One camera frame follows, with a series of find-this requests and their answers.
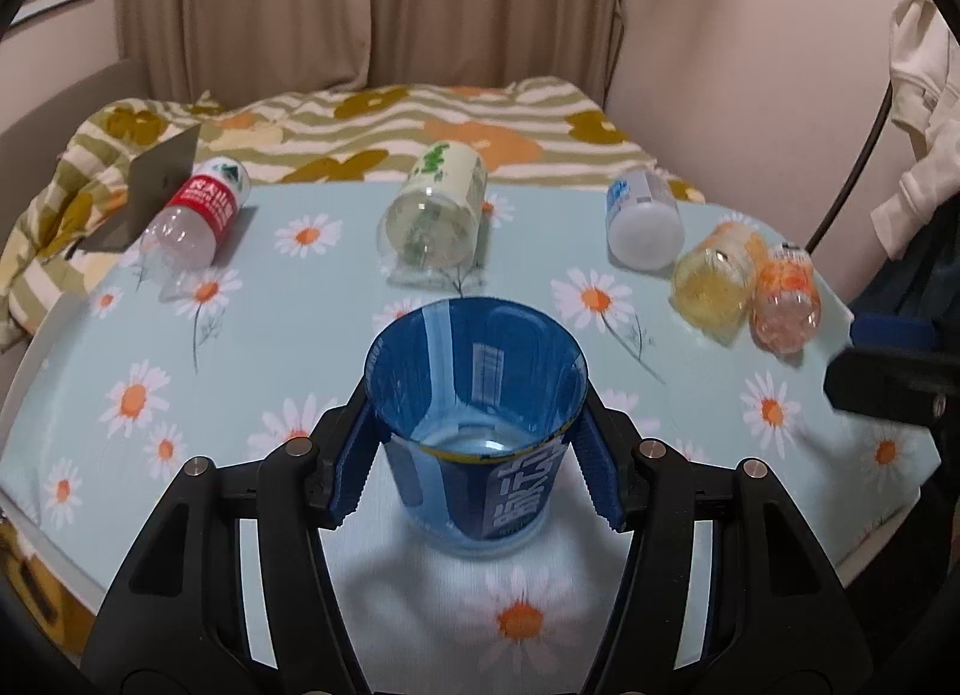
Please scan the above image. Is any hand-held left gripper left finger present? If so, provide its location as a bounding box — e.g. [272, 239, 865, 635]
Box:
[79, 401, 377, 695]

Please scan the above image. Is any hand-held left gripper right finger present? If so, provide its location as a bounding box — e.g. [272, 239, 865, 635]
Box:
[571, 386, 875, 695]

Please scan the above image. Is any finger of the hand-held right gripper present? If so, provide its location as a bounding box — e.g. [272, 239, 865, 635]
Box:
[823, 314, 960, 435]

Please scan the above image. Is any blue cup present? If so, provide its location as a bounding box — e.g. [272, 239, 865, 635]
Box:
[364, 296, 588, 556]

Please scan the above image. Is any dark blue cloth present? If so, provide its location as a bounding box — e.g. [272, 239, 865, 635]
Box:
[847, 188, 960, 337]

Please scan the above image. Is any orange plastic bottle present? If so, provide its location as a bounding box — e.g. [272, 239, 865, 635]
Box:
[751, 242, 823, 355]

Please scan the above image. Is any daisy print light blue tablecloth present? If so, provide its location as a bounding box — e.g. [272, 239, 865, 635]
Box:
[0, 179, 942, 677]

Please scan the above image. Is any yellow plastic bottle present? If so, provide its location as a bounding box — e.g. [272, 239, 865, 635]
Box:
[671, 221, 768, 328]

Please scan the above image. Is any white bottle with blue label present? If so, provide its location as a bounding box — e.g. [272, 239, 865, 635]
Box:
[605, 168, 686, 271]

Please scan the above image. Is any green-labelled clear plastic bottle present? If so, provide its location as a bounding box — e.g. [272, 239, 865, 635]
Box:
[377, 140, 488, 274]

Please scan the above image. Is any white garment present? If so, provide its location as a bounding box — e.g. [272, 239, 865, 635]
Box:
[870, 0, 960, 262]

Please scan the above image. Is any red label clear plastic bottle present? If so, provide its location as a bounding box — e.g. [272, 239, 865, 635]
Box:
[139, 156, 251, 273]

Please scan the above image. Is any dark grey card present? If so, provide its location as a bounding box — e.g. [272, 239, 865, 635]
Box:
[78, 123, 204, 255]

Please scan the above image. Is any striped floral blanket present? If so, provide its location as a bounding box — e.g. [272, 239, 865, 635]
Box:
[0, 76, 707, 352]

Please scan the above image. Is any black cable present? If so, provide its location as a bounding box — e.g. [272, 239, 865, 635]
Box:
[805, 76, 895, 255]

